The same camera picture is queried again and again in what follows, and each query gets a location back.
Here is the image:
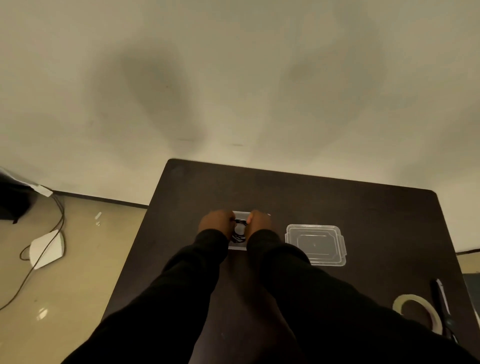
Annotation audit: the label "person's right hand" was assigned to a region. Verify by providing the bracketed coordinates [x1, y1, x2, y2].
[245, 209, 273, 238]

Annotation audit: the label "person's left hand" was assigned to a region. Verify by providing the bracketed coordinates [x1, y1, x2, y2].
[197, 209, 237, 241]

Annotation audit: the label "person's right forearm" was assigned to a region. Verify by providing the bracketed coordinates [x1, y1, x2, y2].
[246, 229, 480, 364]

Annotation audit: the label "person's left forearm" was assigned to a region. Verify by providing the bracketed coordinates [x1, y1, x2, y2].
[62, 228, 230, 364]

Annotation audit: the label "clear plastic container lid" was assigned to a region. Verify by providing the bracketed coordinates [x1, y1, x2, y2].
[284, 224, 347, 267]

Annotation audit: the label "white power adapter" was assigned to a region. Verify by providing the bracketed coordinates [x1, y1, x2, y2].
[29, 230, 65, 270]

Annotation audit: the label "roll of clear tape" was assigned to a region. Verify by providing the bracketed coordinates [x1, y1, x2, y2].
[392, 294, 444, 335]

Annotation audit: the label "black bag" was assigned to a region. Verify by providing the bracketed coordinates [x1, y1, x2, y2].
[0, 173, 38, 225]

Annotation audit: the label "black floor cable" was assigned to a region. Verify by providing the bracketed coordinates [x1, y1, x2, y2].
[0, 194, 66, 312]

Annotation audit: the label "black-handled scissors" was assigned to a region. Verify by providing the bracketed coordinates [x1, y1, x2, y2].
[430, 278, 460, 344]

